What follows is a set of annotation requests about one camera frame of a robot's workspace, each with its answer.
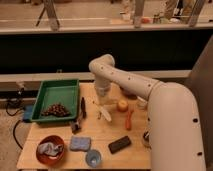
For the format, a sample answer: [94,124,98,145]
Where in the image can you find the black cable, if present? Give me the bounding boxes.
[5,89,26,151]

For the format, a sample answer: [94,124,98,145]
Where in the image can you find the shiny metal cup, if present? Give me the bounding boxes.
[142,131,150,148]

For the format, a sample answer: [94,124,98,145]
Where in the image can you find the dark marker pen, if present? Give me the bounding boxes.
[81,97,87,118]

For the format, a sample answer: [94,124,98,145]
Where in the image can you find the blue power box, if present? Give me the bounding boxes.
[23,105,33,123]

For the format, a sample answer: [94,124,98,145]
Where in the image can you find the dark purple bowl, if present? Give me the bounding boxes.
[121,88,137,99]

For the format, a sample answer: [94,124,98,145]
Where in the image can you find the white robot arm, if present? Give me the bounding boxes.
[89,54,206,171]

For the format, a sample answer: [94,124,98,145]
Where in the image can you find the orange carrot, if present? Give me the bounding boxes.
[125,109,134,130]

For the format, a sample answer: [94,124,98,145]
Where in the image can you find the blue sponge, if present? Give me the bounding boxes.
[70,136,91,151]

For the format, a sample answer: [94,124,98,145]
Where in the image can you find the black rectangular block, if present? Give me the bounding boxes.
[108,136,131,154]

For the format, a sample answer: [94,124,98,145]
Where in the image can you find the green plastic tray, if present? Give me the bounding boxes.
[31,79,80,123]

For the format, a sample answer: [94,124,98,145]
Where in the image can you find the brown grape bunch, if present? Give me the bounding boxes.
[42,103,70,117]

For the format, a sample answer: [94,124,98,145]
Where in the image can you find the grey crumpled cloth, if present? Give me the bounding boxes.
[38,142,63,157]

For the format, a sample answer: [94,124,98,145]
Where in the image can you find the small dark clip tool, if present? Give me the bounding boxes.
[70,115,83,134]

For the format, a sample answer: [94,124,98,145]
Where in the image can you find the blue glass cup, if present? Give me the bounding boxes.
[85,149,102,168]

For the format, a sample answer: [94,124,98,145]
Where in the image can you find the red bowl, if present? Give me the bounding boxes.
[36,135,65,166]

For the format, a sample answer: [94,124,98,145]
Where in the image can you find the white cup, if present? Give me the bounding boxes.
[137,97,148,110]

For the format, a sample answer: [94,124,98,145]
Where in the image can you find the yellow round fruit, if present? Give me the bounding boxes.
[117,100,128,112]

